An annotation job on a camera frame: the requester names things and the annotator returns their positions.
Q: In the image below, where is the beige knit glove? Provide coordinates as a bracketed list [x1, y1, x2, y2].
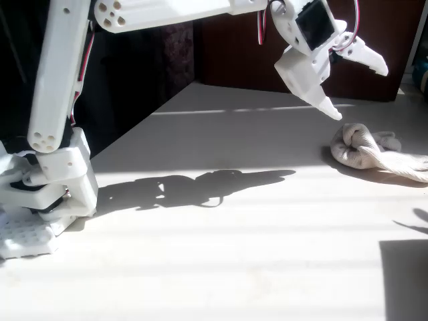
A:
[330, 122, 428, 184]

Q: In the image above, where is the teal object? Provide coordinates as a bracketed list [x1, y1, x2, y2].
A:
[411, 55, 428, 88]

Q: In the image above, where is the dark brown wooden cabinet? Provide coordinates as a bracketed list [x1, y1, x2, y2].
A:
[193, 0, 425, 103]

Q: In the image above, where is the dark patterned fabric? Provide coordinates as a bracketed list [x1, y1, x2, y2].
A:
[156, 23, 195, 104]

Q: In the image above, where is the red black gripper servo cable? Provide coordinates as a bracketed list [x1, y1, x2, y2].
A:
[332, 0, 361, 51]

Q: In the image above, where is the red black forearm cable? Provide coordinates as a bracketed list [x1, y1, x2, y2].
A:
[256, 0, 285, 47]

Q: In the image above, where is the red black upper arm cable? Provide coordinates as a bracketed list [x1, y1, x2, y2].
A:
[68, 21, 97, 126]

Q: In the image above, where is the white perforated base plate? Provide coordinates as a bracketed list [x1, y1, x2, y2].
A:
[0, 213, 60, 261]

